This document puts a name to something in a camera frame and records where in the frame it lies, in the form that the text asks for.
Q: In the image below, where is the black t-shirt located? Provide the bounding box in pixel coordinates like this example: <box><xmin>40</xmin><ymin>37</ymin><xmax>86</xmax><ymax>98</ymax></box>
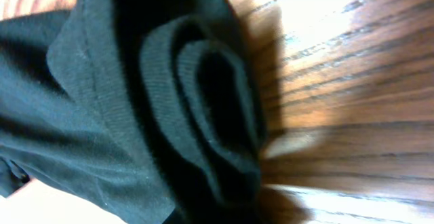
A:
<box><xmin>1</xmin><ymin>0</ymin><xmax>267</xmax><ymax>223</ymax></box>

